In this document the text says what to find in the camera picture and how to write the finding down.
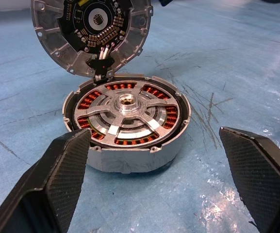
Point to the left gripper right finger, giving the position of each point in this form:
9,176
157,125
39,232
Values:
258,174

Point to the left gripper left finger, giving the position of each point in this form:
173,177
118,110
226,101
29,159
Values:
57,174

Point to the motor housing with copper windings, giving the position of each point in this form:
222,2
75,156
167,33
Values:
130,160

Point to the motor cover with circuit board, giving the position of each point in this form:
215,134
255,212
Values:
57,43

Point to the blue plastic table cover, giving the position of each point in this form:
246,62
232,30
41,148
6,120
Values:
227,72

